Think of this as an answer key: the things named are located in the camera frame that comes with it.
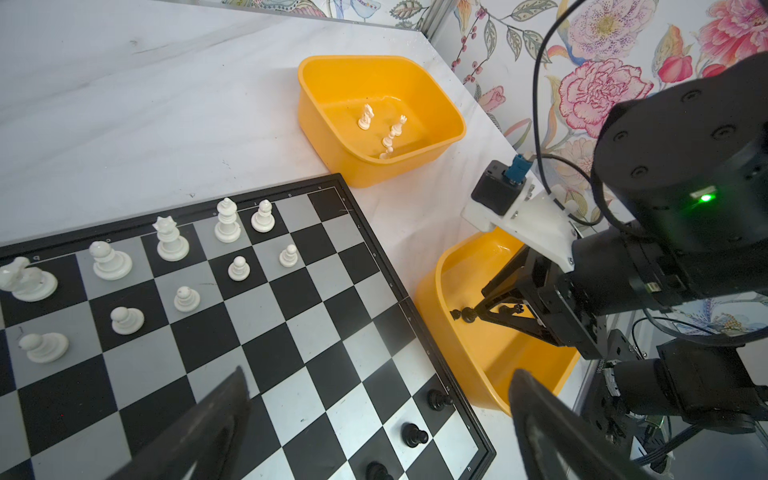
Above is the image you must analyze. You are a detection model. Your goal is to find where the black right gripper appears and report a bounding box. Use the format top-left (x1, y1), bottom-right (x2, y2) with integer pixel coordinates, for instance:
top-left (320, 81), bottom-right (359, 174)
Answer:
top-left (479, 246), bottom-right (606, 360)

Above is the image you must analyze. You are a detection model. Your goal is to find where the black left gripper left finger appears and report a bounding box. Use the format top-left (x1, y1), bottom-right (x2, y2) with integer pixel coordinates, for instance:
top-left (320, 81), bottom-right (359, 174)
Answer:
top-left (111, 367), bottom-right (250, 479)

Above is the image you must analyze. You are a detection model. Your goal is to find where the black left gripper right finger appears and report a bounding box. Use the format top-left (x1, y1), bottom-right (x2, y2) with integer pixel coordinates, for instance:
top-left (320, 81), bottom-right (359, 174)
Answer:
top-left (508, 369), bottom-right (649, 479)

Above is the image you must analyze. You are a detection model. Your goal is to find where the black chess piece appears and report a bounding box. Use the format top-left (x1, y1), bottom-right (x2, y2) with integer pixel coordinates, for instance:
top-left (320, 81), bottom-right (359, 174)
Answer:
top-left (450, 307), bottom-right (478, 323)

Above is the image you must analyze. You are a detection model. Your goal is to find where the yellow tray with black pieces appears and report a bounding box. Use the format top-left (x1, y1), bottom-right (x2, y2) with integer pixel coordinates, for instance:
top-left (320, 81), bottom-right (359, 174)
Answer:
top-left (414, 229), bottom-right (580, 414)

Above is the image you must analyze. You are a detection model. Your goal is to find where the yellow tray with white pieces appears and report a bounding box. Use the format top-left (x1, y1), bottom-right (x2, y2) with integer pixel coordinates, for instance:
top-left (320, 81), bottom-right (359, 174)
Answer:
top-left (298, 55), bottom-right (466, 188)

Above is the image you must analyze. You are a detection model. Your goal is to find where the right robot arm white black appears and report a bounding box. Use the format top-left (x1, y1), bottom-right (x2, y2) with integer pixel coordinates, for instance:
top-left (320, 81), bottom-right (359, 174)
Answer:
top-left (453, 53), bottom-right (767, 359)

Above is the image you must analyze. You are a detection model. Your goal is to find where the black pawn on board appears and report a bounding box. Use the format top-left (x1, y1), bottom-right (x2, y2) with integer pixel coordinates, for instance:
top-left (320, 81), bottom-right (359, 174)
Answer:
top-left (365, 461), bottom-right (393, 480)
top-left (401, 423), bottom-right (429, 448)
top-left (427, 389), bottom-right (454, 411)

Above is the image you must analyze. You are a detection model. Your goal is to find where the white pawn on board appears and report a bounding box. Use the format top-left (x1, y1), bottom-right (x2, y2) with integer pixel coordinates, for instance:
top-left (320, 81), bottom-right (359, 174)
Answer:
top-left (173, 286), bottom-right (201, 313)
top-left (18, 332), bottom-right (69, 364)
top-left (228, 256), bottom-right (251, 282)
top-left (110, 306), bottom-right (145, 336)
top-left (278, 244), bottom-right (298, 268)

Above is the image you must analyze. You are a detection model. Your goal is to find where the white queen on board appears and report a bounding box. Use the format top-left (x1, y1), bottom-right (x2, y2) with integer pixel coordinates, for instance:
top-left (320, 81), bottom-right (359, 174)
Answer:
top-left (153, 216), bottom-right (190, 262)

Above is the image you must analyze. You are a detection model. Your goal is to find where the white bishop on board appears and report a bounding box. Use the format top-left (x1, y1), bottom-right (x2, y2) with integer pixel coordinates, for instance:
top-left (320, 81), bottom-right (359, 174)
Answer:
top-left (89, 241), bottom-right (133, 281)

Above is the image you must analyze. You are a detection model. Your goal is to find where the white knight on board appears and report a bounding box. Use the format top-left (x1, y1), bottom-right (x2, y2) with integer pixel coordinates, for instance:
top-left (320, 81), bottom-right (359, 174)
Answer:
top-left (1, 257), bottom-right (58, 303)

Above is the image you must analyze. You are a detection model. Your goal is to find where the black and silver chessboard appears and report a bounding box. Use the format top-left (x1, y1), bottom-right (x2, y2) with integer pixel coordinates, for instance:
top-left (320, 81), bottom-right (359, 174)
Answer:
top-left (1, 175), bottom-right (495, 479)

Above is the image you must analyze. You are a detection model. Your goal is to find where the white pawn in tray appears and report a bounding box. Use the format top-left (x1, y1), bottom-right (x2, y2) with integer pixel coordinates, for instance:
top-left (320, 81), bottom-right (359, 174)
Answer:
top-left (379, 136), bottom-right (394, 159)

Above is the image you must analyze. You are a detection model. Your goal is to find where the white bishop beside king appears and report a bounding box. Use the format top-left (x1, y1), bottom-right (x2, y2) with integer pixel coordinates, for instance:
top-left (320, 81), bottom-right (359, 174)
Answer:
top-left (250, 199), bottom-right (275, 233)

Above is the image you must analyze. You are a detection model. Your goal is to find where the white knight in tray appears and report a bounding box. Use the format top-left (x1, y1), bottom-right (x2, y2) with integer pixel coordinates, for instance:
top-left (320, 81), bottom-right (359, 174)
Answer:
top-left (357, 104), bottom-right (375, 130)

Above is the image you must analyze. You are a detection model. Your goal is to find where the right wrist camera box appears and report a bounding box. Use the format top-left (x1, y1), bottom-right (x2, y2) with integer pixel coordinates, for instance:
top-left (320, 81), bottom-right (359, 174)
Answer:
top-left (470, 154), bottom-right (532, 216)

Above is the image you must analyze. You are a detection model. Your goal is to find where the aluminium corner post right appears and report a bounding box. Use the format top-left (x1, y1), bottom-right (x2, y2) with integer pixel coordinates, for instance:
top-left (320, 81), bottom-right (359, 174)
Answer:
top-left (416, 0), bottom-right (458, 40)

